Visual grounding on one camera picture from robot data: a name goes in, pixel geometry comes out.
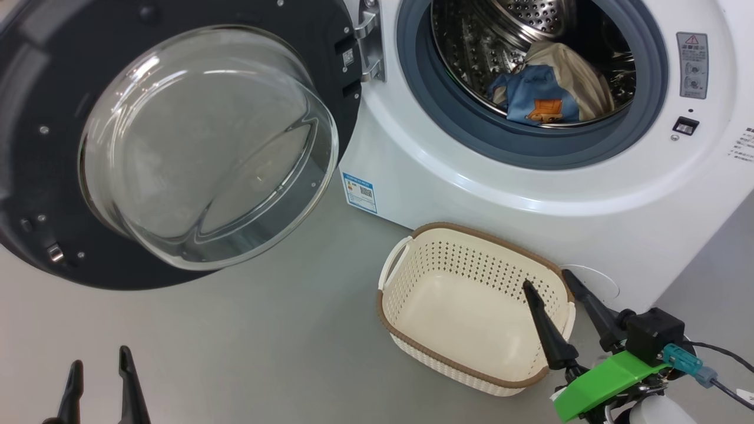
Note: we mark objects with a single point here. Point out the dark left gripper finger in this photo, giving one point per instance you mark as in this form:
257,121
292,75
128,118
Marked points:
69,406
131,394

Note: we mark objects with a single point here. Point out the blue energy label sticker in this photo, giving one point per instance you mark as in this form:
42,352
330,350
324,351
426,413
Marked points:
360,192

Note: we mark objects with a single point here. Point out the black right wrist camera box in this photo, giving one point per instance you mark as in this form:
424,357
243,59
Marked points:
654,333

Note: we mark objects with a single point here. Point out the blue garment with orange prints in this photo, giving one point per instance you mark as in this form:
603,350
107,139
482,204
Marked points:
533,97

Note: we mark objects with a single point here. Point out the metal washer door hinge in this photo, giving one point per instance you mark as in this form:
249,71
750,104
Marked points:
370,41

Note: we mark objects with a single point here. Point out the white front-load washing machine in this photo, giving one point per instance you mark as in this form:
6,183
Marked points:
589,188

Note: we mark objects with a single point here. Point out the cream basket with brown rim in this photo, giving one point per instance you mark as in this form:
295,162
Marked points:
465,312

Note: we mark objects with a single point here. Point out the grey warning sticker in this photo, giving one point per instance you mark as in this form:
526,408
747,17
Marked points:
693,65

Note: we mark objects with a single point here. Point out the dark round glass washer door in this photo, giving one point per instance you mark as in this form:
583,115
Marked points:
53,76

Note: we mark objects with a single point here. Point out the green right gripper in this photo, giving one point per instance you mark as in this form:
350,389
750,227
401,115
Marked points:
601,386

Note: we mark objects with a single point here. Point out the cream white garment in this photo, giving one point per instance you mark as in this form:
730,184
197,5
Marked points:
580,70

